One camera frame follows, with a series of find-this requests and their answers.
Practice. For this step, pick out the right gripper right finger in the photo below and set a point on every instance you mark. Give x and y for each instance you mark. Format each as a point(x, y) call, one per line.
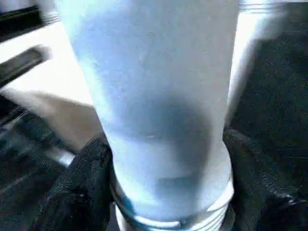
point(260, 197)

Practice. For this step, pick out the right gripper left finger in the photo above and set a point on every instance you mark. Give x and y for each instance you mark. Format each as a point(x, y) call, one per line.
point(81, 192)

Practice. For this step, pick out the white plastic table top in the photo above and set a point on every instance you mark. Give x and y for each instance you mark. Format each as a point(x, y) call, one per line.
point(60, 79)

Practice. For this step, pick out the black table mat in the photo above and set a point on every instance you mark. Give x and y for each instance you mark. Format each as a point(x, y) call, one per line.
point(276, 96)

